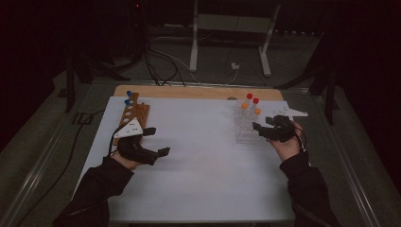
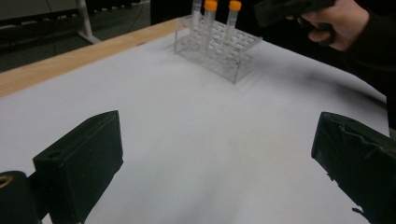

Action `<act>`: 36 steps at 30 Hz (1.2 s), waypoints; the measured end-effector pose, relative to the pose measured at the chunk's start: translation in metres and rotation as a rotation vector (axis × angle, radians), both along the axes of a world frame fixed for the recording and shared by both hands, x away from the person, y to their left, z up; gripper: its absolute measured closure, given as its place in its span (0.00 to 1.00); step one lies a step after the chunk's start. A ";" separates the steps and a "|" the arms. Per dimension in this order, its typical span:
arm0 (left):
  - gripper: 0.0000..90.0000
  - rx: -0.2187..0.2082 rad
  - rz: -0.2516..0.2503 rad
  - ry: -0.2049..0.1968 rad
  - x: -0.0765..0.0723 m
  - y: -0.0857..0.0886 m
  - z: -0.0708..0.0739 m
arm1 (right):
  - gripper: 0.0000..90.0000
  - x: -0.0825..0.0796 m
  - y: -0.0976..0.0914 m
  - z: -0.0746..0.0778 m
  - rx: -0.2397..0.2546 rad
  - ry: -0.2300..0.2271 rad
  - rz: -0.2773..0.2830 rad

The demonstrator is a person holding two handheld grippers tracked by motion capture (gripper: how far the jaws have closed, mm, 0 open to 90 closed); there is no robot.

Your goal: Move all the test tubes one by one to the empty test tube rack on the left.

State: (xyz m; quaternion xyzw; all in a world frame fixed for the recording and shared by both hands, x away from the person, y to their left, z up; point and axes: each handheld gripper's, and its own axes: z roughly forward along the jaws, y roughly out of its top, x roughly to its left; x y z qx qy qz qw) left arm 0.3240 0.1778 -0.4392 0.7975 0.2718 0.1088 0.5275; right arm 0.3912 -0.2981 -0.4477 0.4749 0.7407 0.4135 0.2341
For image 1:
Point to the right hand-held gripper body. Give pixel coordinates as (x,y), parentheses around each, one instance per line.
(280,130)

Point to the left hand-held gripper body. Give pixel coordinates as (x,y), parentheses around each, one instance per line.
(130,130)

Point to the clear plastic tube rack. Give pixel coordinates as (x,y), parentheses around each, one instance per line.
(246,132)

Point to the orange capped clear test tube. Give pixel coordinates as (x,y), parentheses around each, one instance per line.
(244,106)
(257,111)

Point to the wooden test tube rack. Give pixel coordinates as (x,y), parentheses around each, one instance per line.
(138,112)

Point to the red capped clear test tube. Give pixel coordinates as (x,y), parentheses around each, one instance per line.
(249,96)
(255,101)

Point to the blue capped clear test tube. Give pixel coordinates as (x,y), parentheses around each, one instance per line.
(127,102)
(128,93)

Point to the person's right hand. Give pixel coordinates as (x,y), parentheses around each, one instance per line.
(288,149)

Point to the person's left hand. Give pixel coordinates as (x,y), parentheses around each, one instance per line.
(126,163)

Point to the white table mat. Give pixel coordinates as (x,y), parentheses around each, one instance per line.
(201,176)

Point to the black stand legs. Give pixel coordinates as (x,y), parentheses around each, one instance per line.
(70,91)
(330,101)

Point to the white plug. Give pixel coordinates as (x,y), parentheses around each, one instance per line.
(235,66)

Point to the white metal stand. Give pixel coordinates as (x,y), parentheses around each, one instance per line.
(233,22)

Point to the aluminium floor rail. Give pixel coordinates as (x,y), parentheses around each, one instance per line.
(353,176)
(31,179)

